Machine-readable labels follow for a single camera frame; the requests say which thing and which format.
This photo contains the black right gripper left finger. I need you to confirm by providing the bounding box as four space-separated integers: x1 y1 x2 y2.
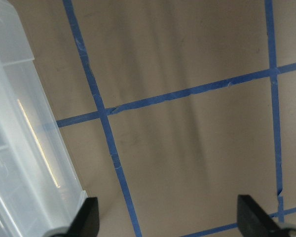
66 197 99 237

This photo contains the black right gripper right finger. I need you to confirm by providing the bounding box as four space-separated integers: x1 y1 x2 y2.
237 195 286 237

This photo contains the clear plastic box lid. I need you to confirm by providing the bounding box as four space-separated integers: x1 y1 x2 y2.
0 0 87 237

